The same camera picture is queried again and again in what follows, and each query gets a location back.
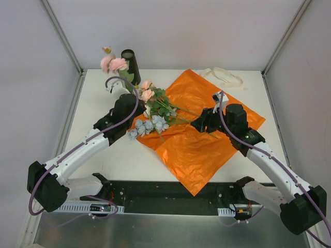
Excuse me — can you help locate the left white cable duct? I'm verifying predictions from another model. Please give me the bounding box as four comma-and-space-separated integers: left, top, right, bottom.
55, 203, 125, 214

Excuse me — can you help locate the aluminium frame post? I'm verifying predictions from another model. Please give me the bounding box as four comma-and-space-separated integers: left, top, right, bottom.
40, 0, 85, 75
261, 0, 313, 78

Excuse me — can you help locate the dark orange tissue paper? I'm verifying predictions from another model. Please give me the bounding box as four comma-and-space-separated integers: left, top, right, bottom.
136, 69, 266, 197

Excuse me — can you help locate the white cable duct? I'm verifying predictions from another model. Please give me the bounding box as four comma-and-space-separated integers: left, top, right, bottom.
55, 203, 125, 214
217, 208, 236, 217

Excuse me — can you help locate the pink and blue flower bouquet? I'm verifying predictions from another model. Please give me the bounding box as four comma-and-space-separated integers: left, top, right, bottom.
127, 79, 215, 142

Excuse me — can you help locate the right white cable duct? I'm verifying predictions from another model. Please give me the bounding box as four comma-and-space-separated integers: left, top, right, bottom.
217, 208, 236, 217

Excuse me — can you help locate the cream lace ribbon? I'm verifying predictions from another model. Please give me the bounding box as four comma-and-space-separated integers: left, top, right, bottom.
199, 67, 249, 91

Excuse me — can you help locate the left aluminium frame post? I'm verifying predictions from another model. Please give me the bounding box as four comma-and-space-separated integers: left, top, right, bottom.
40, 0, 85, 75

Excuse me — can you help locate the black conical vase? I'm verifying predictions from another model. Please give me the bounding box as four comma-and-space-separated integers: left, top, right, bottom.
121, 49, 141, 85

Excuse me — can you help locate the pink rose stem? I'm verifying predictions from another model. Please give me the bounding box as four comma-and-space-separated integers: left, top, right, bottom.
100, 46, 141, 96

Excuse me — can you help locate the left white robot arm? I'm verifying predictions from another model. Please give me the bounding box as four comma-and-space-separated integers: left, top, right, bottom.
27, 76, 145, 215

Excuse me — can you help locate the right aluminium frame post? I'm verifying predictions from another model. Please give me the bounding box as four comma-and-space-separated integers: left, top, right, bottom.
261, 0, 313, 78

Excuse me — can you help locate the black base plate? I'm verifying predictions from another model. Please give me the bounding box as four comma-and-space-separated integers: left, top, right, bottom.
93, 180, 255, 216

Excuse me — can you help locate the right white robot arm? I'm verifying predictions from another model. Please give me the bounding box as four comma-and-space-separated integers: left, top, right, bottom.
191, 91, 330, 235

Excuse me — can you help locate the front aluminium rail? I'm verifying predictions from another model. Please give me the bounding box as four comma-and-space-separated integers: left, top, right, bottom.
25, 186, 313, 215

